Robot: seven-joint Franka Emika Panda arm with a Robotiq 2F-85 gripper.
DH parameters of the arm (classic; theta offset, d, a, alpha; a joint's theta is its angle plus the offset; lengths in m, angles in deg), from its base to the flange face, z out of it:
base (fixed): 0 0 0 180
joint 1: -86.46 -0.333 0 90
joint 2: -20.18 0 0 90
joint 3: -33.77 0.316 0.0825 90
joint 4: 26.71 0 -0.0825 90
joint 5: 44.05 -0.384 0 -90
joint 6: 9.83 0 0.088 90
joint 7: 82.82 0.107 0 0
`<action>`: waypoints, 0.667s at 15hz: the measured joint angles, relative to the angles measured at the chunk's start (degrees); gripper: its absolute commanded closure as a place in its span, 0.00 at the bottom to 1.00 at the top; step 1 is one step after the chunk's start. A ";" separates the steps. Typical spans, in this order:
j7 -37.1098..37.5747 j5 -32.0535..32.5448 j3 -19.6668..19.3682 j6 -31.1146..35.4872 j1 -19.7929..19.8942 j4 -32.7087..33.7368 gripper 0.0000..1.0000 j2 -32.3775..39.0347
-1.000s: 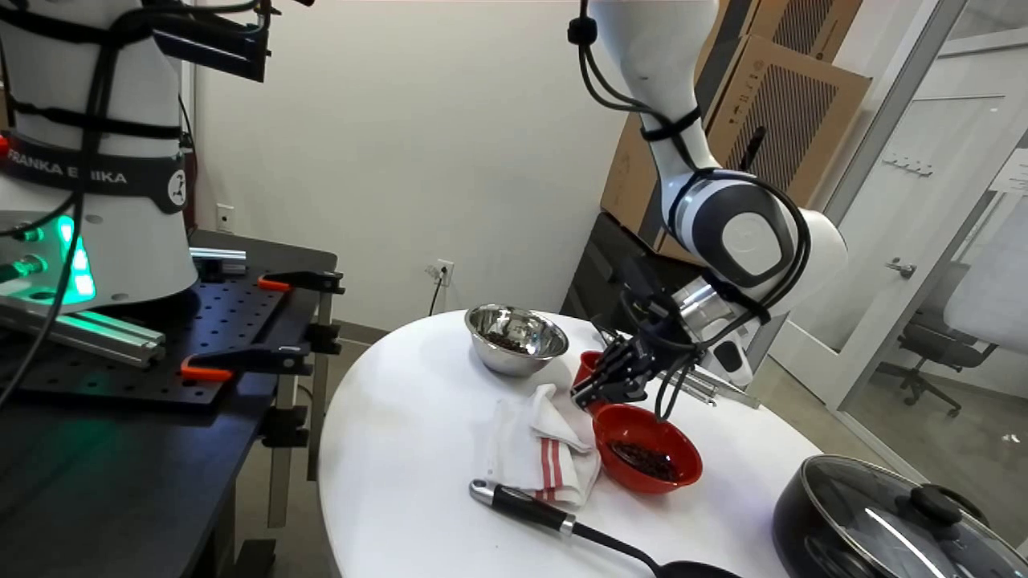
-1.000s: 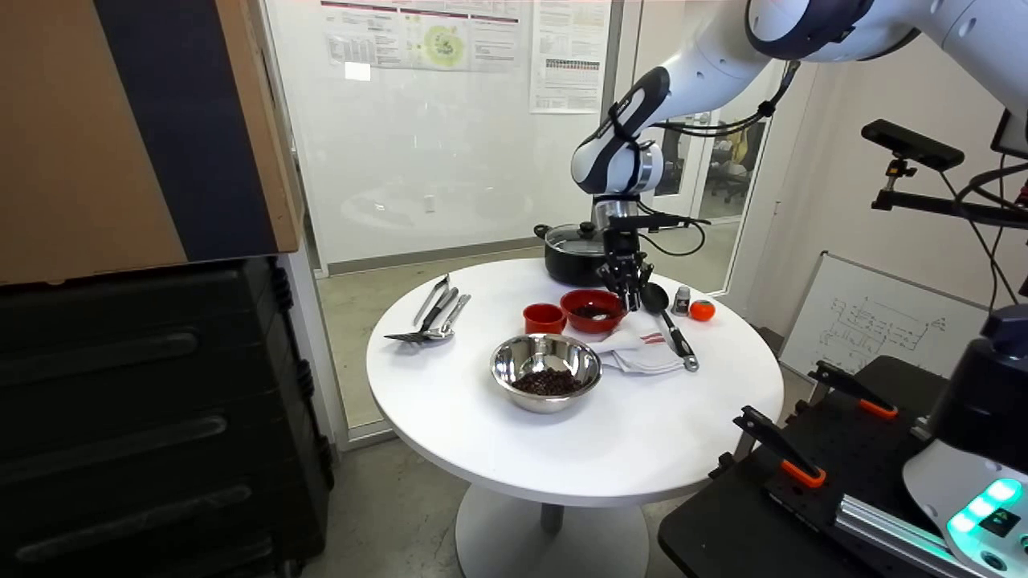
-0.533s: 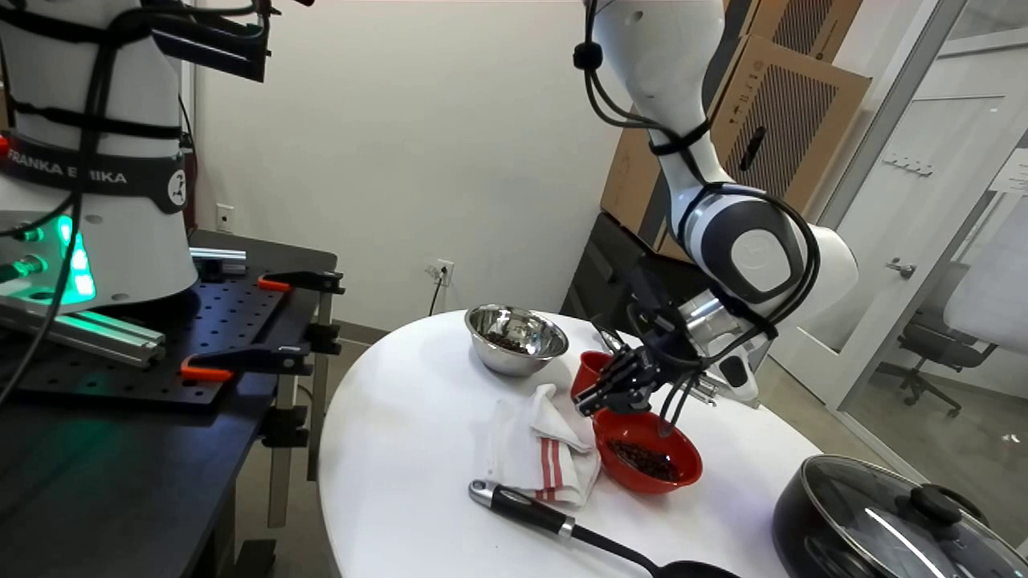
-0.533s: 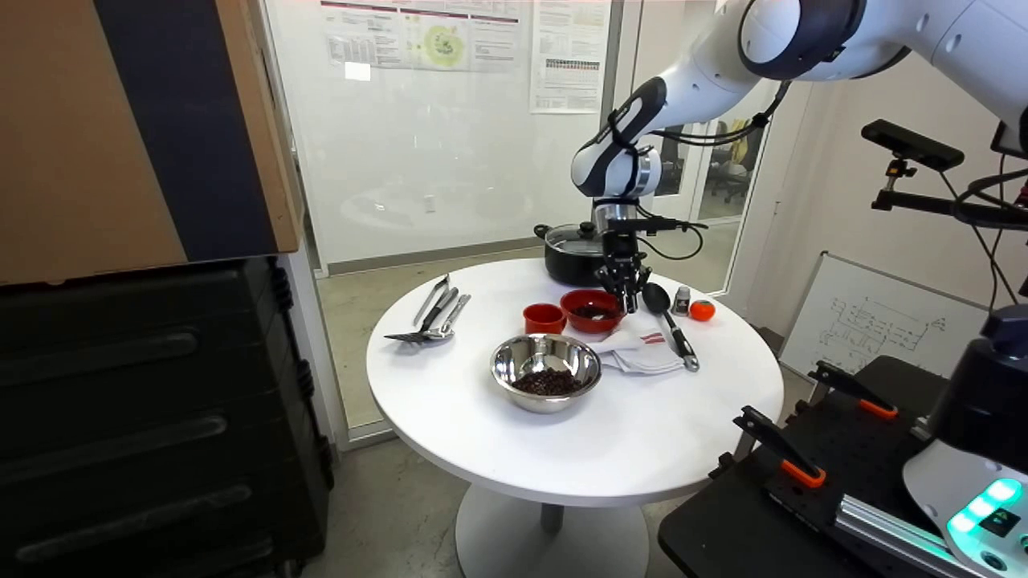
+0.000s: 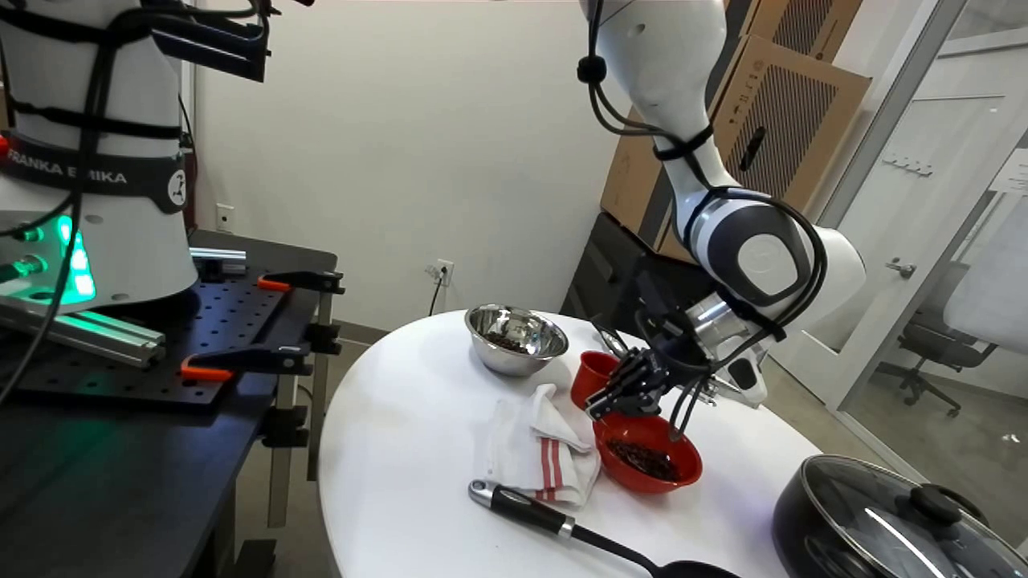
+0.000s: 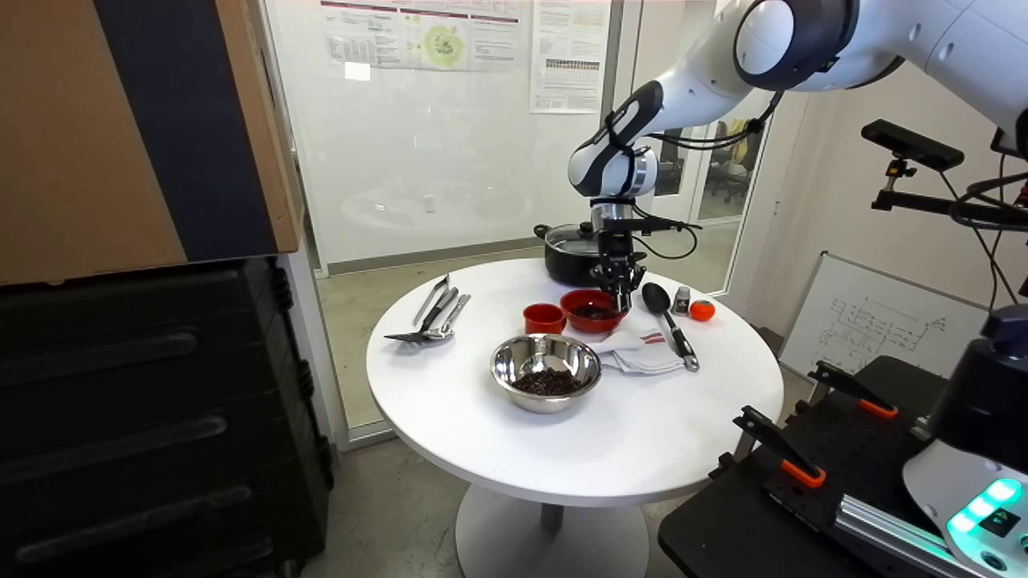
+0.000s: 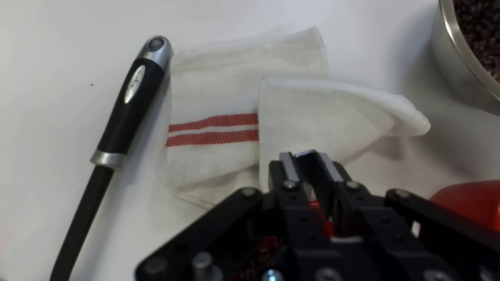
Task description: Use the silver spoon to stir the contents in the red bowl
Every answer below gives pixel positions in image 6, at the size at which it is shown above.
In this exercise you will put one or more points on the glass pot lid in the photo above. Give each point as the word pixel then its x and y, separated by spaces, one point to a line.
pixel 573 243

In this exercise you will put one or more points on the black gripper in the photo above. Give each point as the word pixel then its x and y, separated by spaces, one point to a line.
pixel 616 230

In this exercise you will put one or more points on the black cooking pot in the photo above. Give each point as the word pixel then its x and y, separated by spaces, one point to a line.
pixel 567 267

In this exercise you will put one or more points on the red plastic cup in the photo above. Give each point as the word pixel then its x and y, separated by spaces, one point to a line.
pixel 545 318

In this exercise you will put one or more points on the black stereo camera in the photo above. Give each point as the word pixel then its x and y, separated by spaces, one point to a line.
pixel 909 142

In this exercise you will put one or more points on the red plastic bowl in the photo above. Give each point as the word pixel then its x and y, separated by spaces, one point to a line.
pixel 582 322

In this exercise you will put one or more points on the aluminium rail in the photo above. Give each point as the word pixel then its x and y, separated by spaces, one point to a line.
pixel 887 536

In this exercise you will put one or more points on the cardboard box with dark stripe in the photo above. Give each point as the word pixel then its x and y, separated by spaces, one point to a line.
pixel 64 129

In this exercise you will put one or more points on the grey metal frame post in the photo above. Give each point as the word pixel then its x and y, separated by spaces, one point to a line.
pixel 313 342
pixel 622 42

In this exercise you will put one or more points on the small orange cup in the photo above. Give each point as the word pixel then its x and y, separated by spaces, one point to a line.
pixel 700 314

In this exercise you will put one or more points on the black hard case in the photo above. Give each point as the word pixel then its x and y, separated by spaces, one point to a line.
pixel 139 429

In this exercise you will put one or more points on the silver metal tongs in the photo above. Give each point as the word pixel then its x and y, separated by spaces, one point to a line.
pixel 454 307

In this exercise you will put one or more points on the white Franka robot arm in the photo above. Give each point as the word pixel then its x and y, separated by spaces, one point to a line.
pixel 963 42

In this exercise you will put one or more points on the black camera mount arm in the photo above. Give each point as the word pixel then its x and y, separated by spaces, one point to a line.
pixel 941 205

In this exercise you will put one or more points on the small grey shaker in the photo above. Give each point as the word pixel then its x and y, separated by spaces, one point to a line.
pixel 683 301

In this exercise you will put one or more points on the stainless steel bowl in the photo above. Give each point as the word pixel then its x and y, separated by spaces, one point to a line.
pixel 546 373

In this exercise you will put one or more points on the paper poster with green circle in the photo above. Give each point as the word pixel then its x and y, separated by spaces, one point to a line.
pixel 437 42

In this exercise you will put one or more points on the white paper notice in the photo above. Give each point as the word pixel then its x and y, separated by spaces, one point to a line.
pixel 563 53

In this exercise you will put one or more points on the black serving spoon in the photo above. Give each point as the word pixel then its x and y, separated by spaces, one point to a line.
pixel 653 298

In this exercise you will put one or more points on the black perforated robot cart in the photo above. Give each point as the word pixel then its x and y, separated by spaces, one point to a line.
pixel 726 536

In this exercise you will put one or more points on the white whiteboard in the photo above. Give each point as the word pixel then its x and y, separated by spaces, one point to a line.
pixel 854 315

